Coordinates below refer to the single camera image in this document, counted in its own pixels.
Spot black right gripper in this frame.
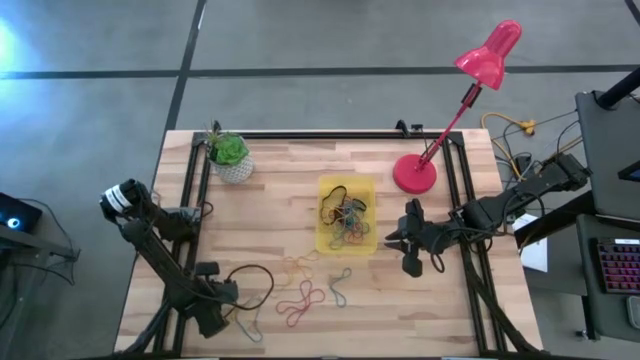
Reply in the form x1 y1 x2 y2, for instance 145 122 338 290
384 198 459 279

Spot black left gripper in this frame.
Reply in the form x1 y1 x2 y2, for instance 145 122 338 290
192 284 232 340

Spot yellow translucent plastic bin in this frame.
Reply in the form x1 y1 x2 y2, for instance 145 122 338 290
314 174 378 256

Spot black rubber band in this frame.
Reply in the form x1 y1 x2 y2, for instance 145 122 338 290
319 185 350 227

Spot red desk lamp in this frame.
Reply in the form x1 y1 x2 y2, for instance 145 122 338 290
392 19 524 195

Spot black table clamp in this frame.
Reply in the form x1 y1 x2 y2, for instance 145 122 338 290
393 118 425 139

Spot white paper sheet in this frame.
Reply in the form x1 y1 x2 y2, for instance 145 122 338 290
510 211 550 274

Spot black power adapter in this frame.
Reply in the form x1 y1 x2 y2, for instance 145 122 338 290
513 153 534 175

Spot succulent in white patterned pot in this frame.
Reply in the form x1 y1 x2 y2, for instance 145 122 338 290
204 119 255 185

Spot grey metal stand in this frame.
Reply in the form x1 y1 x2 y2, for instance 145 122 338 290
0 224 82 301

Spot black backlit keyboard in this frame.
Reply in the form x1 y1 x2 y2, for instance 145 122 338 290
593 236 640 296

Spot dark grey side desk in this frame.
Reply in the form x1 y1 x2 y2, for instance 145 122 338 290
573 88 640 346

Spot black box with blue light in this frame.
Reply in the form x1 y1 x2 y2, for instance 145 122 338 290
0 191 44 234

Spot tablet with blue screen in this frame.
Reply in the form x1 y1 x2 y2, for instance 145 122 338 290
617 159 640 183

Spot grey computer mouse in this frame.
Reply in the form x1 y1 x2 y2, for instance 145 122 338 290
626 294 640 329

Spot black pole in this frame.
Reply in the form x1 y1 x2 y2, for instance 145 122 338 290
596 66 640 110

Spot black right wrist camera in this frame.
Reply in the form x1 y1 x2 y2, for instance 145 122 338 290
424 223 451 242

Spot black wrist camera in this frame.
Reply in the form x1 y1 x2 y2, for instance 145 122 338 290
424 223 451 242
213 277 241 305

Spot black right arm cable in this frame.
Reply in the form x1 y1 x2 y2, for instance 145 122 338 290
428 192 546 275

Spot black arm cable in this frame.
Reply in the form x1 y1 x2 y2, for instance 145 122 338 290
428 192 546 275
223 263 276 312

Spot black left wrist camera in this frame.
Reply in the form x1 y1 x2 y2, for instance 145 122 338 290
213 277 241 305

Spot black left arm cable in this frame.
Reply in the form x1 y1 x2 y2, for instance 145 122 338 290
223 263 276 312

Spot black aluminium table frame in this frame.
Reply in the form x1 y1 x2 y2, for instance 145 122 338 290
117 130 541 359

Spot yellow floor cable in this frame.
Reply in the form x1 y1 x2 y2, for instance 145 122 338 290
479 111 585 182

